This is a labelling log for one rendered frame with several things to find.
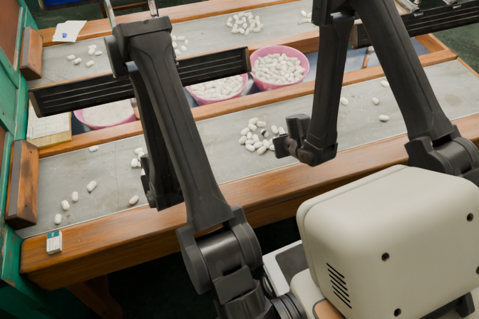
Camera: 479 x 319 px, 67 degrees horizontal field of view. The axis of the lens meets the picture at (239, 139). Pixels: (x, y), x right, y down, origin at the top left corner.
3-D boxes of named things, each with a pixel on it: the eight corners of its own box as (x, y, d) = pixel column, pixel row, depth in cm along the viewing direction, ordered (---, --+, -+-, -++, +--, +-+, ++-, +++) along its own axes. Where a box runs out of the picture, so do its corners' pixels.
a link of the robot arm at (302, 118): (311, 165, 91) (336, 155, 94) (304, 121, 88) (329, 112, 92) (283, 159, 101) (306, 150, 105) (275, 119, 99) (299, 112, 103)
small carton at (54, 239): (62, 250, 103) (59, 248, 102) (49, 255, 103) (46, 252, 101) (61, 232, 107) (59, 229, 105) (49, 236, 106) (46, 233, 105)
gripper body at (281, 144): (271, 137, 108) (279, 142, 101) (301, 129, 110) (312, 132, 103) (274, 158, 109) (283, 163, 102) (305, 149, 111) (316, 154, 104)
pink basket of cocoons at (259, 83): (316, 93, 157) (320, 77, 150) (259, 107, 152) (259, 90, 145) (291, 57, 173) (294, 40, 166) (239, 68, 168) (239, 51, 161)
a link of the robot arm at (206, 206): (101, -2, 51) (168, -12, 55) (104, 40, 64) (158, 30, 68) (205, 302, 48) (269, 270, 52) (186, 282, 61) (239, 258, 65)
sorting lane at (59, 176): (505, 107, 145) (508, 104, 143) (26, 241, 110) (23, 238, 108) (455, 63, 163) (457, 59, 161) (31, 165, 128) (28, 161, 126)
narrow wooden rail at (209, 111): (448, 74, 168) (460, 55, 159) (38, 175, 133) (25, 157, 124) (440, 67, 171) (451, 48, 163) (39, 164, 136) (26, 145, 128)
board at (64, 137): (72, 141, 129) (70, 139, 128) (27, 152, 126) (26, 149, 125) (69, 82, 149) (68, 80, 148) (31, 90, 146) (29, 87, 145)
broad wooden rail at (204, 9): (368, 12, 215) (376, -18, 200) (48, 75, 180) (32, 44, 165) (357, 2, 222) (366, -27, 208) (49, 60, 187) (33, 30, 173)
